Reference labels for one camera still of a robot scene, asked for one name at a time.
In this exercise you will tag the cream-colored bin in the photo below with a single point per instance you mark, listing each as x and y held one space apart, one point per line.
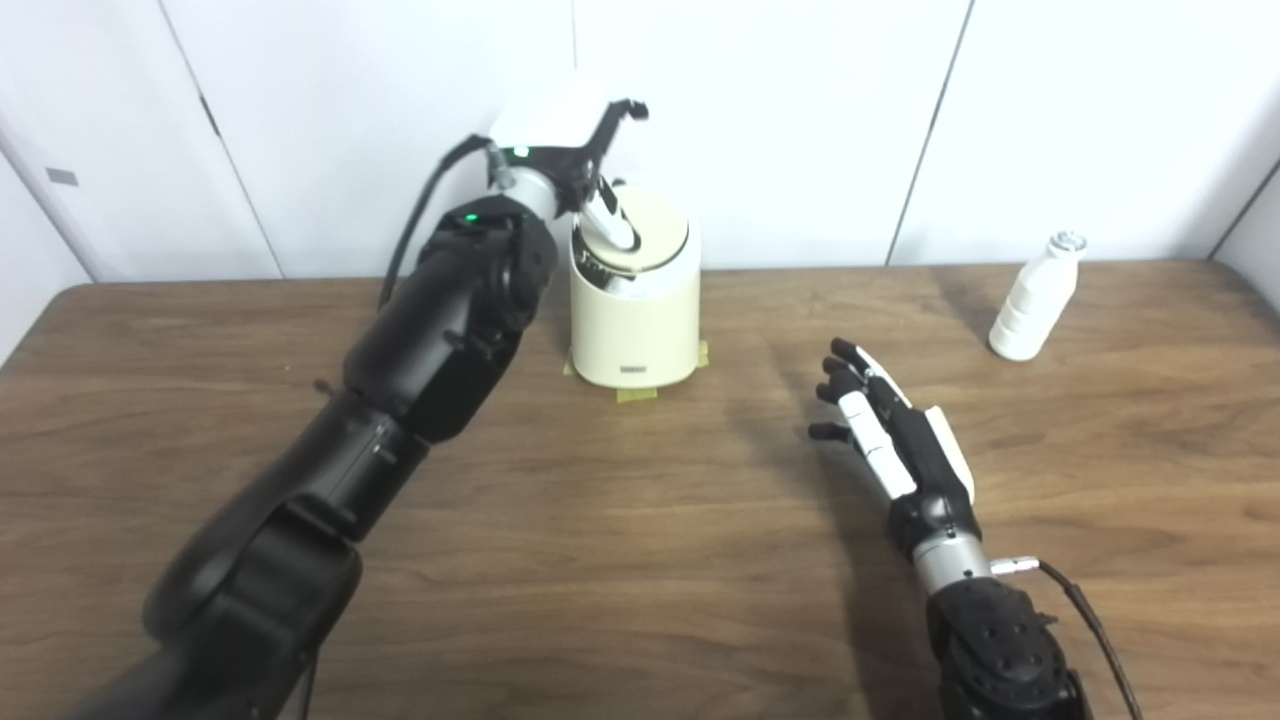
640 330

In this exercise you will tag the grey wall label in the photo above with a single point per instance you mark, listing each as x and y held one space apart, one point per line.
61 176

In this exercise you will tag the black wall panel hinge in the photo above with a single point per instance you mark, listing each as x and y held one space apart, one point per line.
210 115

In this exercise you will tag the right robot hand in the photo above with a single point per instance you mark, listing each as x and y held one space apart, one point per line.
925 465

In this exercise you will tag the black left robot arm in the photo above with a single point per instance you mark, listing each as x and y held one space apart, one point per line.
440 320

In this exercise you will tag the small white plastic bottle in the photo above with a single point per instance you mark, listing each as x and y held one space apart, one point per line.
1030 305

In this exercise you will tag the round cream bin lid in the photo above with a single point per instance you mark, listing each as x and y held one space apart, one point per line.
662 225

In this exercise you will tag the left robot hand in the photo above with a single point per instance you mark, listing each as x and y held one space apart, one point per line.
545 115

